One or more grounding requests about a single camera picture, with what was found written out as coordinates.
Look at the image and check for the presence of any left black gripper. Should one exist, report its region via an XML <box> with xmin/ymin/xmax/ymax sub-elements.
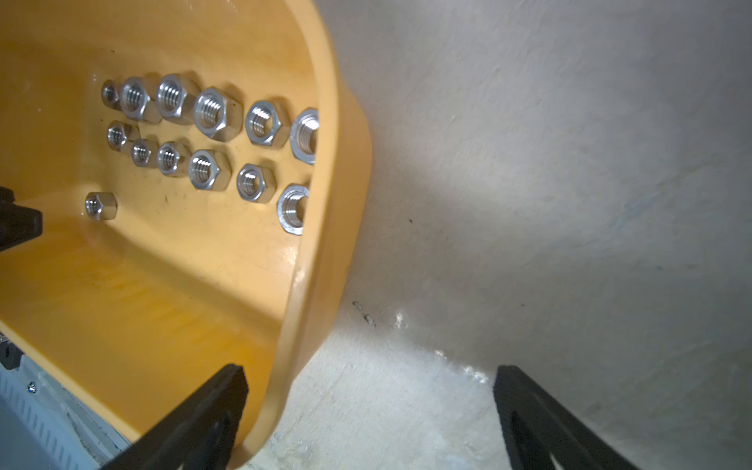
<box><xmin>0</xmin><ymin>187</ymin><xmax>43</xmax><ymax>252</ymax></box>

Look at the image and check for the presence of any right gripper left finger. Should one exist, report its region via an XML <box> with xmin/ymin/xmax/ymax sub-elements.
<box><xmin>104</xmin><ymin>364</ymin><xmax>249</xmax><ymax>469</ymax></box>

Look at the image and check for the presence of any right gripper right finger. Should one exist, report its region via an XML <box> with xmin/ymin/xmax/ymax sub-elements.
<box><xmin>493</xmin><ymin>365</ymin><xmax>635</xmax><ymax>469</ymax></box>

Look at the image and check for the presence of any steel nut pair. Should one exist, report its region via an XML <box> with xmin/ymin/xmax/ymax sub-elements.
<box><xmin>106</xmin><ymin>121</ymin><xmax>140</xmax><ymax>155</ymax></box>

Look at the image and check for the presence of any steel cap nut row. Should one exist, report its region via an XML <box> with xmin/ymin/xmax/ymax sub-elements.
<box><xmin>156</xmin><ymin>74</ymin><xmax>201</xmax><ymax>125</ymax></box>
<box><xmin>193</xmin><ymin>87</ymin><xmax>244</xmax><ymax>143</ymax></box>
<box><xmin>158</xmin><ymin>141</ymin><xmax>191</xmax><ymax>178</ymax></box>
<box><xmin>130</xmin><ymin>138</ymin><xmax>160</xmax><ymax>168</ymax></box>
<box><xmin>188</xmin><ymin>149</ymin><xmax>232</xmax><ymax>192</ymax></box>

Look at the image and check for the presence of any small steel nut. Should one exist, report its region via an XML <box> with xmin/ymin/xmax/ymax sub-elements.
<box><xmin>101</xmin><ymin>80</ymin><xmax>121</xmax><ymax>111</ymax></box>

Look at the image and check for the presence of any yellow plastic storage box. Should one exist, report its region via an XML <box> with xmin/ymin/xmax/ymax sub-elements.
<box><xmin>1</xmin><ymin>1</ymin><xmax>372</xmax><ymax>468</ymax></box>

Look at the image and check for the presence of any steel nut floor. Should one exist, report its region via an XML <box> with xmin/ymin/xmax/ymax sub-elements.
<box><xmin>236</xmin><ymin>164</ymin><xmax>276</xmax><ymax>204</ymax></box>
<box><xmin>245</xmin><ymin>98</ymin><xmax>291</xmax><ymax>149</ymax></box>

